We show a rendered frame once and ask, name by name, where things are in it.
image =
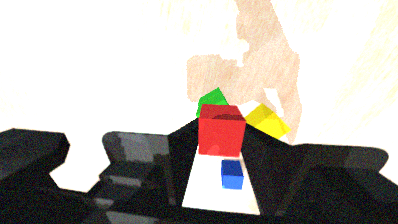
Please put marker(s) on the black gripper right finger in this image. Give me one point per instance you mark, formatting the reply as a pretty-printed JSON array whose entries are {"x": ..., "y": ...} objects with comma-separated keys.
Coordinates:
[{"x": 276, "y": 168}]

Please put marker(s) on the red block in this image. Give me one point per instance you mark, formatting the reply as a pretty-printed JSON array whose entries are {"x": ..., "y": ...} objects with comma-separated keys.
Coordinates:
[{"x": 221, "y": 130}]

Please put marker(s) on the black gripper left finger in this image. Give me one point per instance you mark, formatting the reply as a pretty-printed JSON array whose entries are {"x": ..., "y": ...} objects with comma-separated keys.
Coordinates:
[{"x": 175, "y": 152}]

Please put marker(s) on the blue block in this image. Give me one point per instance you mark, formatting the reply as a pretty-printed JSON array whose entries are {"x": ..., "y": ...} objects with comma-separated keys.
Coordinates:
[{"x": 231, "y": 175}]

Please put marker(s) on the green block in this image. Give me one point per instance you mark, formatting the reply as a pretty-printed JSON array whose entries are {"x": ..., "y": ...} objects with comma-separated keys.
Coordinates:
[
  {"x": 209, "y": 95},
  {"x": 218, "y": 99}
]

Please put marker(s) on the yellow block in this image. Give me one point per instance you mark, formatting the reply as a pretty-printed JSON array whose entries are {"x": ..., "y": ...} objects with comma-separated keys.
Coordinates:
[{"x": 267, "y": 121}]

